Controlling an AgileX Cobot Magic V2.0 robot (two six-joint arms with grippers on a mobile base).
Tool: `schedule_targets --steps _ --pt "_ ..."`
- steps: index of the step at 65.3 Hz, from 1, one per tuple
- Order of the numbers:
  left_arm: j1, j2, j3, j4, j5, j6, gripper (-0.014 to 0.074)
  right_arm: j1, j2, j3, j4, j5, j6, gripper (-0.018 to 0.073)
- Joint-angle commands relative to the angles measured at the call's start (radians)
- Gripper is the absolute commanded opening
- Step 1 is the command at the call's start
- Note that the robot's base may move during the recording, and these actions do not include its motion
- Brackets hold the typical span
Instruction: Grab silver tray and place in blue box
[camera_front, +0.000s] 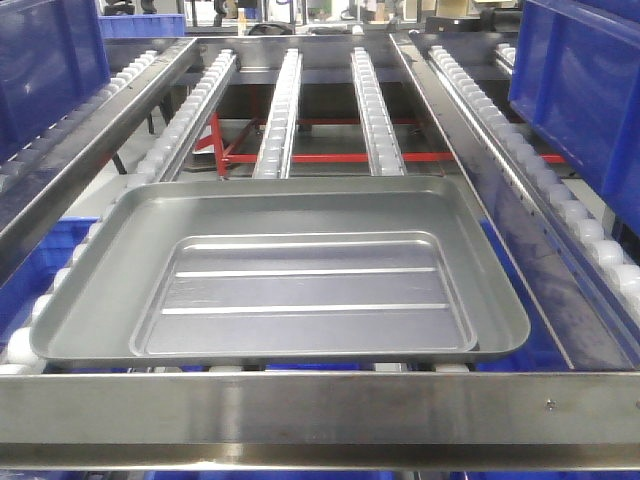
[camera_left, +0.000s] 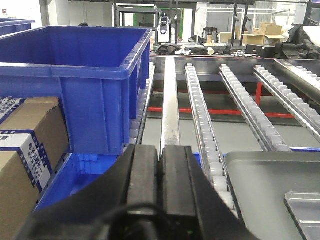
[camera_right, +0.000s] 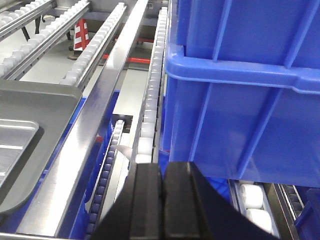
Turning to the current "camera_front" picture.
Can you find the blue crate in background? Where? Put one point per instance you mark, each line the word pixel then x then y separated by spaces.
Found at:
pixel 142 26

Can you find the left steel divider rail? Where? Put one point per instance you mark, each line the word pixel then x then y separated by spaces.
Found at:
pixel 32 203

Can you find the blue bin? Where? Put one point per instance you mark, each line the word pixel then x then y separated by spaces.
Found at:
pixel 576 82
pixel 52 60

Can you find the left white roller track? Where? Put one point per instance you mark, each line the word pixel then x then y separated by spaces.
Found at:
pixel 31 285

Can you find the centre-right white roller track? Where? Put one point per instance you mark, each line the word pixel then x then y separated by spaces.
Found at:
pixel 383 151

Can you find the large silver metal tray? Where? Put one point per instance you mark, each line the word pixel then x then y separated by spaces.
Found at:
pixel 90 319

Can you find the small ribbed silver tray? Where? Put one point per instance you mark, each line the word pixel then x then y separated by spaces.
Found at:
pixel 285 296

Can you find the steel front rack beam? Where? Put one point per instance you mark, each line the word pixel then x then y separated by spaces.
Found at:
pixel 360 420

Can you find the blue bin upper left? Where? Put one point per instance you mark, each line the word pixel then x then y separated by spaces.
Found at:
pixel 52 60

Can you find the centre-left white roller track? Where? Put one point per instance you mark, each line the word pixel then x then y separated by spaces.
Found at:
pixel 275 153

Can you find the blue bin upper right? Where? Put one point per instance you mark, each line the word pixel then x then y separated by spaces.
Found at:
pixel 576 82

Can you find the red metal cart frame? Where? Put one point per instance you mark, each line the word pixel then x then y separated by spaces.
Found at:
pixel 225 144

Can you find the far-left white roller track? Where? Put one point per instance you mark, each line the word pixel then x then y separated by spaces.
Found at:
pixel 29 156

